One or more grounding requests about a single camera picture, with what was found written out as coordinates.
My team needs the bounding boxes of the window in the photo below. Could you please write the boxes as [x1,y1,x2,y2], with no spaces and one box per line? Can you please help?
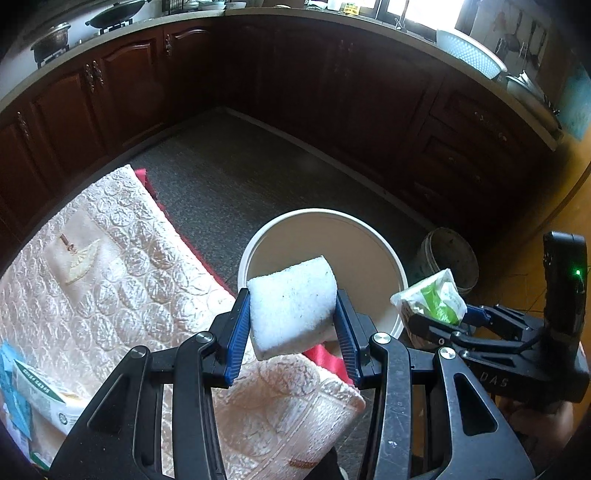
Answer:
[376,0,467,31]

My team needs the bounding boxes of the white plastic bucket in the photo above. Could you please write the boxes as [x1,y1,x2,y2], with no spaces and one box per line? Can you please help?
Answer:
[237,209,409,342]

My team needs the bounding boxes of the dark cooking pot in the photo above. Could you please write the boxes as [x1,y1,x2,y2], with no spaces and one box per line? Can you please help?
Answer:
[30,22,72,63]

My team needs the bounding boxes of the white green printed box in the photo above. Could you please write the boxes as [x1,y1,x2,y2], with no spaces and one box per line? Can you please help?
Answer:
[11,360,88,437]

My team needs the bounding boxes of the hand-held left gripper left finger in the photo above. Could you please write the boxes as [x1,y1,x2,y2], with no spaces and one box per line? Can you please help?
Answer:
[48,288,252,480]

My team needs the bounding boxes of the black wok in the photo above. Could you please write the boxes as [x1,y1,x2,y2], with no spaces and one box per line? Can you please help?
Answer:
[85,0,151,28]

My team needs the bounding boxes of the white plastic basin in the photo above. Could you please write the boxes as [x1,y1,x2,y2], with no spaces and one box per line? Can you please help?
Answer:
[436,29,509,81]

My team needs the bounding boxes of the person's right hand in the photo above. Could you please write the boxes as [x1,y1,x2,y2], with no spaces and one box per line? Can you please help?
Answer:
[501,399,575,462]

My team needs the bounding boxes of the white foam block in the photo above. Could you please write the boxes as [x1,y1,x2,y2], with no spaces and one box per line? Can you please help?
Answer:
[247,253,339,361]

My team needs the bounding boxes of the green white packet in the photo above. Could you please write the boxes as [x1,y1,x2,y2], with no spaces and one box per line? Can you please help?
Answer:
[390,269,468,326]

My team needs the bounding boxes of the wooden base cabinets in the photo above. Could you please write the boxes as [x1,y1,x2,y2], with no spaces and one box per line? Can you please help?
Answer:
[0,0,566,268]

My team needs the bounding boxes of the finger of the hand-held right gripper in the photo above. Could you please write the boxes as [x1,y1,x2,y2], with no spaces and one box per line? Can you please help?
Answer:
[464,304,548,344]
[406,313,525,358]

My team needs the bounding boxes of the blue white packet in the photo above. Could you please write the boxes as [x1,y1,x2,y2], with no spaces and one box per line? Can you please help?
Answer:
[0,342,35,457]

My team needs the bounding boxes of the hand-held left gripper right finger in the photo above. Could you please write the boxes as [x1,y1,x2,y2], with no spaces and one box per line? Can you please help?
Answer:
[335,288,536,480]

